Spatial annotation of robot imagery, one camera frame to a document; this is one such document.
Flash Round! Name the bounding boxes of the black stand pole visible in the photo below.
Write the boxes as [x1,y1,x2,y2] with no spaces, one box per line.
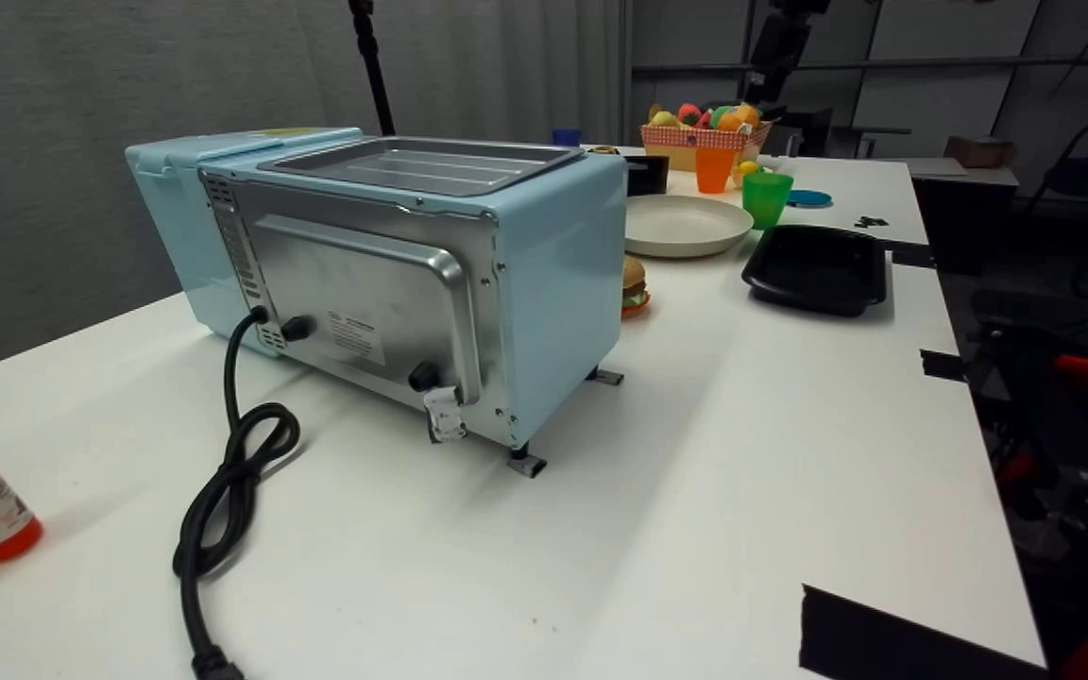
[344,0,401,139]

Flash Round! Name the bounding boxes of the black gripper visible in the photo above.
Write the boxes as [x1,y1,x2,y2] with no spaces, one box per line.
[740,0,836,114]

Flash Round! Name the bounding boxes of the pink fruit basket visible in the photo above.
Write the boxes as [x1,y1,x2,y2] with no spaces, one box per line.
[638,103,778,172]

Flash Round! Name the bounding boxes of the green plastic cup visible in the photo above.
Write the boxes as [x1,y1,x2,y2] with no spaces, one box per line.
[740,169,802,234]

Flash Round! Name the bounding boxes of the toy burger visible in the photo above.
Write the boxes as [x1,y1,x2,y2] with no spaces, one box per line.
[620,253,652,322]

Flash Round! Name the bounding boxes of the orange plastic cup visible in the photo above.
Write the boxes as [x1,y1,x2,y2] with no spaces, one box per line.
[692,129,745,197]

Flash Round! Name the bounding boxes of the black plastic tray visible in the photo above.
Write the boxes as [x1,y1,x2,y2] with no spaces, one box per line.
[737,224,890,322]

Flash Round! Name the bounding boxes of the cream round plate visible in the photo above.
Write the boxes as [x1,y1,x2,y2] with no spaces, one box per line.
[620,188,759,264]

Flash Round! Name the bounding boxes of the light blue toaster oven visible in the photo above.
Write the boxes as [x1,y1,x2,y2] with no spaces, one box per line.
[122,122,630,479]

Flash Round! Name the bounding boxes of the brown box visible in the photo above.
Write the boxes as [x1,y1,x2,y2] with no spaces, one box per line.
[941,133,1021,172]

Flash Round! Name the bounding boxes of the black power cord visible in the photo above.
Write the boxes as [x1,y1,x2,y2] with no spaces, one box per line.
[169,300,309,680]

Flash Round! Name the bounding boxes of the black tape strip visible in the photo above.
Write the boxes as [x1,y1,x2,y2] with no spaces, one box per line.
[919,347,972,386]
[886,243,936,273]

